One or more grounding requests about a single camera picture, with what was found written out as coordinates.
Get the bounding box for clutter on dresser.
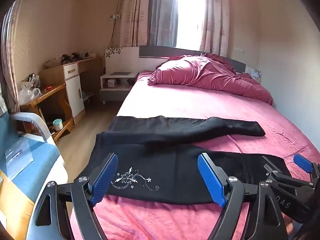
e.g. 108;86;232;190
44;51;97;68

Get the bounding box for black embroidered pants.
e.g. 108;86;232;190
85;115;292;204

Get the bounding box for clear plastic bag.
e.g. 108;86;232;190
18;87;42;105

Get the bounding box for clear plastic sleeve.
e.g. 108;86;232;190
5;137;34;180

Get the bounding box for pink floral curtain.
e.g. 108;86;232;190
120;0;179;48
199;0;230;58

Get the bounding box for low wooden table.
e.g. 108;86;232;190
20;84;75;143

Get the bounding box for bed with pink sheet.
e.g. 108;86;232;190
70;69;320;240

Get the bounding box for hanging power cable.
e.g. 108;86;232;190
109;0;125;48

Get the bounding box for blue cushioned chair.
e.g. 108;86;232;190
0;110;69;240

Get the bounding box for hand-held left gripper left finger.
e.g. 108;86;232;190
32;153;118;240

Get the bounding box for grey and white headboard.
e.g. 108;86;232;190
139;45;262;83

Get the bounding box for bright window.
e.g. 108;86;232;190
175;0;208;51

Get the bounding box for striped beige curtain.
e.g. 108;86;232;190
1;0;25;113

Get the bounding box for white cabinet with drawer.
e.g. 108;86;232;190
62;62;86;118

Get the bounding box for white nightstand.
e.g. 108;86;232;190
99;47;140;104

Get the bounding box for wooden dresser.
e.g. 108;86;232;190
39;56;102;99

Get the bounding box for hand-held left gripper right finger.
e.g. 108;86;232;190
197;152;287;240

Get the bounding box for crimson duvet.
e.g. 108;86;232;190
147;53;274;105

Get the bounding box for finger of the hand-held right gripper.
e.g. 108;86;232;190
293;154;320;180
261;156;284;178

